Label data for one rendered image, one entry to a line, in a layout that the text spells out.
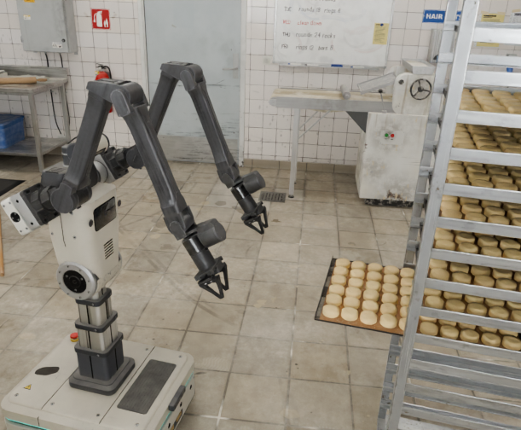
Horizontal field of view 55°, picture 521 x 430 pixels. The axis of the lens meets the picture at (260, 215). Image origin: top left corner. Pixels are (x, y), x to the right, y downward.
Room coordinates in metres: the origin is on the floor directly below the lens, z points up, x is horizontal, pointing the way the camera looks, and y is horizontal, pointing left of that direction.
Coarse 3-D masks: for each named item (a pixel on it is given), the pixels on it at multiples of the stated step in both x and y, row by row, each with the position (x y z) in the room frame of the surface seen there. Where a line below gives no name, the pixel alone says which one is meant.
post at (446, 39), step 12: (456, 0) 1.57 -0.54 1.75; (456, 12) 1.57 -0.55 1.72; (444, 36) 1.58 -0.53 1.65; (444, 48) 1.58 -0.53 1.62; (444, 72) 1.57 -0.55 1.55; (432, 96) 1.58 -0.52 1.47; (432, 108) 1.58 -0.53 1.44; (432, 132) 1.58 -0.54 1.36; (420, 180) 1.58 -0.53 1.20; (420, 192) 1.58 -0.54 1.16; (420, 204) 1.58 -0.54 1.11; (420, 216) 1.57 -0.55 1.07; (408, 252) 1.58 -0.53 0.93; (396, 336) 1.58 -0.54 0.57; (384, 396) 1.58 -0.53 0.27
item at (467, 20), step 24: (456, 48) 1.14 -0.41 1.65; (456, 72) 1.14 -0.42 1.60; (456, 96) 1.14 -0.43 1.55; (456, 120) 1.14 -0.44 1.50; (432, 192) 1.14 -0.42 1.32; (432, 216) 1.14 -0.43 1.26; (432, 240) 1.14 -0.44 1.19; (408, 312) 1.14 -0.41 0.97; (408, 336) 1.14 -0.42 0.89; (408, 360) 1.14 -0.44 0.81
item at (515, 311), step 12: (432, 300) 1.20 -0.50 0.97; (444, 300) 1.24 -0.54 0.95; (456, 300) 1.21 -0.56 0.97; (468, 300) 1.23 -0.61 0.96; (480, 300) 1.22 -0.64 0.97; (492, 300) 1.21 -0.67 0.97; (504, 300) 1.22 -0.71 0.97; (468, 312) 1.17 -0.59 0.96; (480, 312) 1.16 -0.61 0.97; (492, 312) 1.16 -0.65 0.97; (504, 312) 1.16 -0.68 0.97; (516, 312) 1.16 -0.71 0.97
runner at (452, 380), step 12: (396, 372) 1.56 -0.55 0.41; (408, 372) 1.56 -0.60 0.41; (420, 372) 1.55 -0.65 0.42; (432, 372) 1.54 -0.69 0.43; (444, 384) 1.50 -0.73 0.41; (456, 384) 1.50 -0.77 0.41; (468, 384) 1.50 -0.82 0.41; (480, 384) 1.49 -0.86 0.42; (492, 384) 1.48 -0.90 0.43; (504, 396) 1.45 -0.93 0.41; (516, 396) 1.45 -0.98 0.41
